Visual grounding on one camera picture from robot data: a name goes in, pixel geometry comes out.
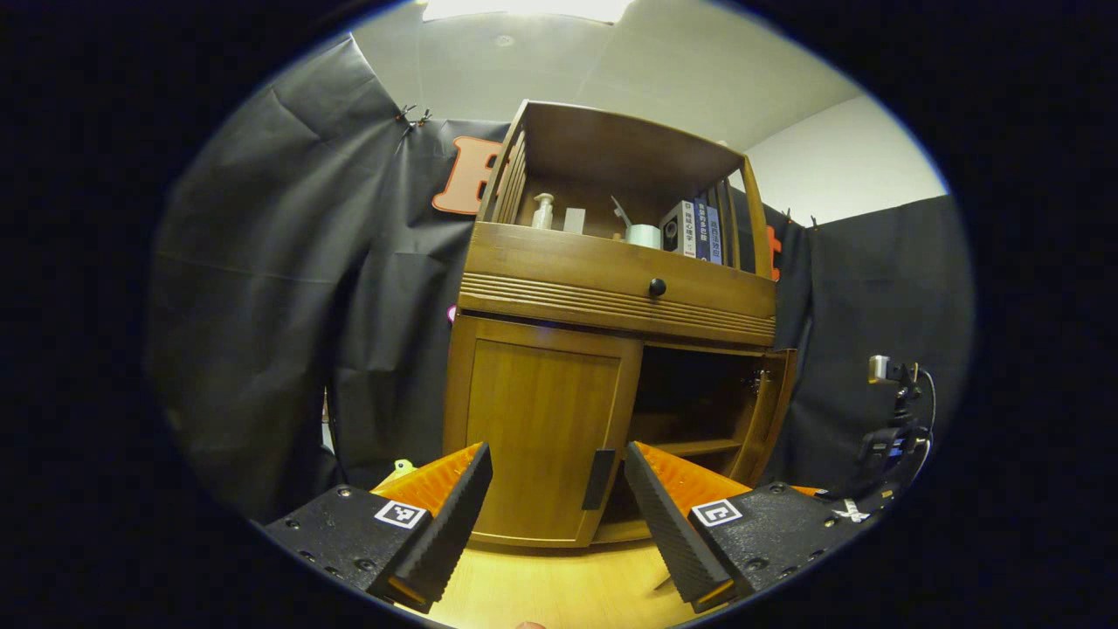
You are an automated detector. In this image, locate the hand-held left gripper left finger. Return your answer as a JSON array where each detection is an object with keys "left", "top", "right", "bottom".
[{"left": 262, "top": 441, "right": 495, "bottom": 615}]

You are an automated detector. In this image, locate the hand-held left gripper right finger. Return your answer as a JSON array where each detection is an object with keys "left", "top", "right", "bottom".
[{"left": 623, "top": 440, "right": 862, "bottom": 614}]

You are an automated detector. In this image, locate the wooden shoe cabinet door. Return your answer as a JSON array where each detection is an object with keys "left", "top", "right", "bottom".
[
  {"left": 443, "top": 314, "right": 645, "bottom": 550},
  {"left": 729, "top": 348, "right": 799, "bottom": 488}
]

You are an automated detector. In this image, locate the wooden double-door shoe cabinet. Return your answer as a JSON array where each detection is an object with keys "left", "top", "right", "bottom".
[{"left": 441, "top": 99, "right": 800, "bottom": 551}]

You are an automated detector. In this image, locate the wooden cabinet drawer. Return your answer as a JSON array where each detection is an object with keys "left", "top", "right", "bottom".
[{"left": 457, "top": 221, "right": 778, "bottom": 348}]

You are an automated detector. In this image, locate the black backdrop cloth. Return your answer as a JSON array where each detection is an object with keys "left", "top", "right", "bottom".
[{"left": 147, "top": 33, "right": 976, "bottom": 525}]

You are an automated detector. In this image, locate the ceiling light panel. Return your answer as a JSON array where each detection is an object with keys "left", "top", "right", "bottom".
[{"left": 422, "top": 0, "right": 634, "bottom": 24}]

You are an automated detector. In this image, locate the black door handle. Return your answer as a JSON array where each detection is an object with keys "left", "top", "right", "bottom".
[{"left": 582, "top": 448, "right": 618, "bottom": 512}]

